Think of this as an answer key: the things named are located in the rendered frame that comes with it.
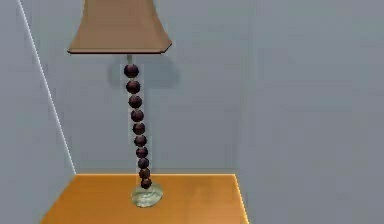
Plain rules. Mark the orange wooden side table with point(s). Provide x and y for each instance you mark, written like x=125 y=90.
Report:
x=200 y=203

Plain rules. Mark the beaded lamp with tan shade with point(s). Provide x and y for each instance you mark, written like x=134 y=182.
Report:
x=133 y=87

